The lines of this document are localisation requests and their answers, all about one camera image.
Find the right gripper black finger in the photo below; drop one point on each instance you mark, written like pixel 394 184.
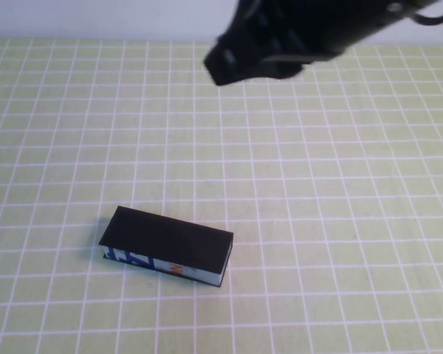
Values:
pixel 240 75
pixel 221 55

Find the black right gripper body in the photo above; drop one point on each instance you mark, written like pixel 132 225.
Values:
pixel 317 29

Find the black glasses case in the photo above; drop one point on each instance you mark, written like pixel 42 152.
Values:
pixel 170 236

